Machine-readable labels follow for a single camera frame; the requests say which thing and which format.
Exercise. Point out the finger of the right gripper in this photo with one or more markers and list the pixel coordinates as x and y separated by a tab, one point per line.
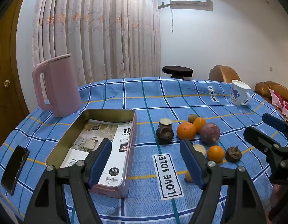
276	155
278	124

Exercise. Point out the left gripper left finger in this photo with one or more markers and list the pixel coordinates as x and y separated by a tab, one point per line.
48	202

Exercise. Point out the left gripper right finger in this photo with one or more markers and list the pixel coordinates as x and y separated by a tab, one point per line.
242	204

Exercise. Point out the small yellow fruit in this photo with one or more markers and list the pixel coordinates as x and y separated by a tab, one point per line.
188	177

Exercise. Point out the small orange front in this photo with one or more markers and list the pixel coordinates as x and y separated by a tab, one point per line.
215	153

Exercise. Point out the small orange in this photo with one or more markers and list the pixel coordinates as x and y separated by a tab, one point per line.
198	123
215	153

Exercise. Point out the cut dark fruit front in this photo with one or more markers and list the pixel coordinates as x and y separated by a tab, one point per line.
200	148

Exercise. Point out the cut dark fruit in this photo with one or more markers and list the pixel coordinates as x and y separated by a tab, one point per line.
200	148
165	122

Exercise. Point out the dark mangosteen with stem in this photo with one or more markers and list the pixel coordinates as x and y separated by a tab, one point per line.
233	154

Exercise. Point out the purple passion fruit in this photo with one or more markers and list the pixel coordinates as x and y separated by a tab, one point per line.
210	133

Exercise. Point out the large orange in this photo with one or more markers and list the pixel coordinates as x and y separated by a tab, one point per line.
186	131

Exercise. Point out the small brown longan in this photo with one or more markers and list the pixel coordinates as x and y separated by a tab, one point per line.
191	118

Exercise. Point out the person right hand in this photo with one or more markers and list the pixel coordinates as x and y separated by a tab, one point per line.
278	192

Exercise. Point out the brown leather sofa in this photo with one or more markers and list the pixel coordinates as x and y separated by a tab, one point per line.
262	89

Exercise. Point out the black smartphone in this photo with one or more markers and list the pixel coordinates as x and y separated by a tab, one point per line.
14	168

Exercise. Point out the white blue floral mug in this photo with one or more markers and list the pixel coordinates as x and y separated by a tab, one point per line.
239	93

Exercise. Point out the small orange back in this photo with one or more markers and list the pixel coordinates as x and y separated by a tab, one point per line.
198	123

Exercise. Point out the cut dark fruit back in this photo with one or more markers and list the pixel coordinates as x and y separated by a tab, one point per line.
165	122

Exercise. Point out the brown leather chair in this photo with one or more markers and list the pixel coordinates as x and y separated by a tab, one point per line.
223	74

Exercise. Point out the pink metal tin box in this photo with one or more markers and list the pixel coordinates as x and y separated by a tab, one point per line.
86	134

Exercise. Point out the blue plaid tablecloth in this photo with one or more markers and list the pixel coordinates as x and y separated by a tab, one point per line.
151	98

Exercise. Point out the wooden door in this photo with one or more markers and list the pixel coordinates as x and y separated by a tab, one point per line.
13	108

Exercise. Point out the dark round stool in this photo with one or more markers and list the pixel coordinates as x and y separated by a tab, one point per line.
178	72

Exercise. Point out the pink electric kettle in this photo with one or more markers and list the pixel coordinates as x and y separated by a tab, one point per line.
56	87

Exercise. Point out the pink floral curtain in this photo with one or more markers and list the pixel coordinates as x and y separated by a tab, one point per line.
107	38

